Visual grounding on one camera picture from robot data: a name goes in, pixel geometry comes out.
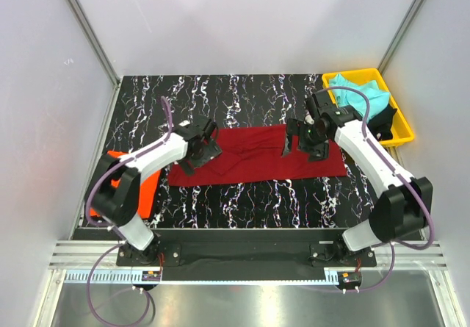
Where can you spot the turquoise t shirt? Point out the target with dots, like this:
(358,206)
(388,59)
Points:
(378,99)

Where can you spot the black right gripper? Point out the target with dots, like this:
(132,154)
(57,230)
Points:
(295,127)

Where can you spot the folded orange t shirt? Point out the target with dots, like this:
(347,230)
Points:
(147,192)

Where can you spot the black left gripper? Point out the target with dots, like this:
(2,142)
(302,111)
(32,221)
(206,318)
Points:
(211,151)

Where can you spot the aluminium frame rail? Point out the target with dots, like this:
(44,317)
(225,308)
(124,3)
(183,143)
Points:
(82,254)

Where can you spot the yellow plastic bin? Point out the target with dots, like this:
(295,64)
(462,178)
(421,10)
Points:
(402,132)

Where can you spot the dark red polo shirt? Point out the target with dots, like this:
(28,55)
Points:
(254,154)

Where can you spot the orange connector box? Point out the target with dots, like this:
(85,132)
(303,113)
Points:
(350,280)
(151,275)

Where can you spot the black t shirt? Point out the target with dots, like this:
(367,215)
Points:
(380,125)

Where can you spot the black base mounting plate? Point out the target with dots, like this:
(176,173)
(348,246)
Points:
(248,255)

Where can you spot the right orange connector box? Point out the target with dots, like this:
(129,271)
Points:
(350,280)

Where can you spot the corner aluminium post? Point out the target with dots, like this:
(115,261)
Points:
(402,30)
(91,37)

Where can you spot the left corner aluminium post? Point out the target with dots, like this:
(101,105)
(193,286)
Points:
(91,37)

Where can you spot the right corner aluminium post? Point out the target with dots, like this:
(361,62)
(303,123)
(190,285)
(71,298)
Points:
(402,30)

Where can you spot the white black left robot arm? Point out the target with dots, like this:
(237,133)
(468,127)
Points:
(114,191)

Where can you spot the left orange connector box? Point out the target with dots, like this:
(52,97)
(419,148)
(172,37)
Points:
(151,275)

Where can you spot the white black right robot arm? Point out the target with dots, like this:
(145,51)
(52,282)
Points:
(403,201)

